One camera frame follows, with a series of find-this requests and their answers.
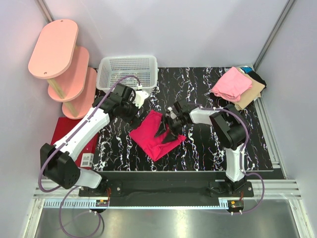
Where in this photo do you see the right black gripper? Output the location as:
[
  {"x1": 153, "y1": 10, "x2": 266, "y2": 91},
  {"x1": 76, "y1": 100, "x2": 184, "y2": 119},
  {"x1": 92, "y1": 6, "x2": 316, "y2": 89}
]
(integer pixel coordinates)
[{"x1": 154, "y1": 115, "x2": 186, "y2": 145}]

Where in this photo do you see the magenta t shirt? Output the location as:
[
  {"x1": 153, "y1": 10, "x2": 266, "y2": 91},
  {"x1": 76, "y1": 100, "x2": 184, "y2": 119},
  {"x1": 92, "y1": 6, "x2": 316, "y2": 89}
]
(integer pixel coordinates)
[{"x1": 129, "y1": 110, "x2": 186, "y2": 162}]

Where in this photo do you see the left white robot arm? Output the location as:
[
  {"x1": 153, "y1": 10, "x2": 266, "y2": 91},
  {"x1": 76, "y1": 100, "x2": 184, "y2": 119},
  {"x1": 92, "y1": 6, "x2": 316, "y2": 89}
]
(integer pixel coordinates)
[{"x1": 38, "y1": 83, "x2": 149, "y2": 196}]

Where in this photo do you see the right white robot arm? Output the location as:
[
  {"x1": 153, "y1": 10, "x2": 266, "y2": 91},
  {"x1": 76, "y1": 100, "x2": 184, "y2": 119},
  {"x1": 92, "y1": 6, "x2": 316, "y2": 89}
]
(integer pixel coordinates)
[{"x1": 155, "y1": 101, "x2": 249, "y2": 197}]

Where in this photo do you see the white plastic basket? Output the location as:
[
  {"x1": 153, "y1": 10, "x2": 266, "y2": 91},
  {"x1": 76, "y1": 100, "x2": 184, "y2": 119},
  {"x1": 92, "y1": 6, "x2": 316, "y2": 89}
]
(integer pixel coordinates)
[{"x1": 96, "y1": 55, "x2": 158, "y2": 94}]

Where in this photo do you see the black marble pattern mat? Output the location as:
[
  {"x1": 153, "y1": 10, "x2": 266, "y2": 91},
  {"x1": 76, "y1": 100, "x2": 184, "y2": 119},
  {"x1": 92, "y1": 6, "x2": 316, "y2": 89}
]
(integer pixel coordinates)
[{"x1": 93, "y1": 67, "x2": 273, "y2": 172}]

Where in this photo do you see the red box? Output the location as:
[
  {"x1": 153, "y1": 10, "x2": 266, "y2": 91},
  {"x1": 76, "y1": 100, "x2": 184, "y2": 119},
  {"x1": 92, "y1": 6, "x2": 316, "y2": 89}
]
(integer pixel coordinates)
[{"x1": 51, "y1": 117, "x2": 99, "y2": 170}]

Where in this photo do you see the pink three-tier shelf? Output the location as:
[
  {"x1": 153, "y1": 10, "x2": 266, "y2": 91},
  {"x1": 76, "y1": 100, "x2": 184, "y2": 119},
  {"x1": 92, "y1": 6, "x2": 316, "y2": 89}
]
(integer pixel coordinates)
[{"x1": 28, "y1": 19, "x2": 97, "y2": 119}]

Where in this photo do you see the folded pink t shirt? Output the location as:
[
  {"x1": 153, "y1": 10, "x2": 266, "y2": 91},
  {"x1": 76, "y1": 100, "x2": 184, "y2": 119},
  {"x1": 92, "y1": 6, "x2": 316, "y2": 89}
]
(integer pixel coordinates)
[{"x1": 211, "y1": 67, "x2": 252, "y2": 103}]

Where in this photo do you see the folded beige t shirt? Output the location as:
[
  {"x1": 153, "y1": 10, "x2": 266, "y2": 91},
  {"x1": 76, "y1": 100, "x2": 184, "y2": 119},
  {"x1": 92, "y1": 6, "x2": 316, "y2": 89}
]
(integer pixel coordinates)
[{"x1": 234, "y1": 74, "x2": 264, "y2": 111}]

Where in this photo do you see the folded blue white garment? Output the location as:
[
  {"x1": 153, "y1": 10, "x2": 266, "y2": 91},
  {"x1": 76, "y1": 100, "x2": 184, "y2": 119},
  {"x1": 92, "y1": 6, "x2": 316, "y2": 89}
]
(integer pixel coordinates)
[{"x1": 238, "y1": 65, "x2": 254, "y2": 74}]

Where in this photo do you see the folded black t shirt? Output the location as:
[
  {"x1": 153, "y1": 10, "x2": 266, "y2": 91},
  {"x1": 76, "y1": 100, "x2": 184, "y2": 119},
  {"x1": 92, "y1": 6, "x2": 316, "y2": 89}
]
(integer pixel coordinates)
[{"x1": 247, "y1": 70, "x2": 267, "y2": 88}]

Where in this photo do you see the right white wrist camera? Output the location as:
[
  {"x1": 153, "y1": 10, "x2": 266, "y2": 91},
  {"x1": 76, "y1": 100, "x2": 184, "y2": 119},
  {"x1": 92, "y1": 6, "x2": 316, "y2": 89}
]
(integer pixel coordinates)
[{"x1": 166, "y1": 107, "x2": 177, "y2": 120}]

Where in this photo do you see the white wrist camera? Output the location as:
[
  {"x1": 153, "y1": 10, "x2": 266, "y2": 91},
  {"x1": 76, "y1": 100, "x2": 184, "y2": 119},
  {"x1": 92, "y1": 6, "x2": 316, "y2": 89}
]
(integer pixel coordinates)
[
  {"x1": 133, "y1": 85, "x2": 150, "y2": 109},
  {"x1": 166, "y1": 107, "x2": 177, "y2": 120}
]

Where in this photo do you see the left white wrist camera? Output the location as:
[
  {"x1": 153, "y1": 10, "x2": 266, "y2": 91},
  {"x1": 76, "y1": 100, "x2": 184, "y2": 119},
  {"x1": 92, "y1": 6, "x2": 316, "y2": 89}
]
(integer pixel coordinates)
[{"x1": 133, "y1": 85, "x2": 150, "y2": 109}]

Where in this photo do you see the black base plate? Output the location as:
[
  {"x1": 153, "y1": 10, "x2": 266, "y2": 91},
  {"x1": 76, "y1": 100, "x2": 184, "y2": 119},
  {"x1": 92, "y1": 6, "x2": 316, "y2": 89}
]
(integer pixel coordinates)
[{"x1": 79, "y1": 171, "x2": 254, "y2": 198}]

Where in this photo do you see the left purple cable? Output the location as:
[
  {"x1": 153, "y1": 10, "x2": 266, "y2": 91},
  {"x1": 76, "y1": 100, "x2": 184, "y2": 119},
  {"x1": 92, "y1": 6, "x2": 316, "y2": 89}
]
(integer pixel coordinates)
[{"x1": 39, "y1": 75, "x2": 143, "y2": 238}]

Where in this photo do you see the aluminium rail frame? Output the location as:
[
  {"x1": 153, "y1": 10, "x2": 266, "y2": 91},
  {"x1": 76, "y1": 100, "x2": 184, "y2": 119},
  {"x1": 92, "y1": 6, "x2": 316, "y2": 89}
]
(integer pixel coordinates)
[{"x1": 24, "y1": 99, "x2": 315, "y2": 238}]

